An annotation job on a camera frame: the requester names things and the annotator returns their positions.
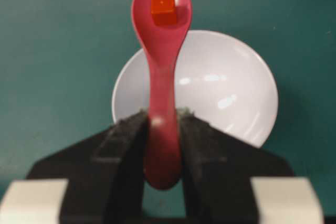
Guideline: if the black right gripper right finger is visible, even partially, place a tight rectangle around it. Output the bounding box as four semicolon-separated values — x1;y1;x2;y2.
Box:
178;109;325;223

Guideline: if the small red block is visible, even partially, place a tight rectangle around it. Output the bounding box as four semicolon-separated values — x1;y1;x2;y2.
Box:
151;0;177;26

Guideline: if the red plastic spoon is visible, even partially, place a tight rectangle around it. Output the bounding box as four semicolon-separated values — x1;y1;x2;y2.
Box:
131;0;193;190

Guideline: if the white round bowl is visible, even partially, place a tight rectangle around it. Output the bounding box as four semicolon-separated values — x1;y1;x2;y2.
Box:
111;30;279;148

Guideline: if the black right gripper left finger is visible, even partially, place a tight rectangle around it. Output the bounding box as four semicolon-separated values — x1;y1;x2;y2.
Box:
1;112;148;223

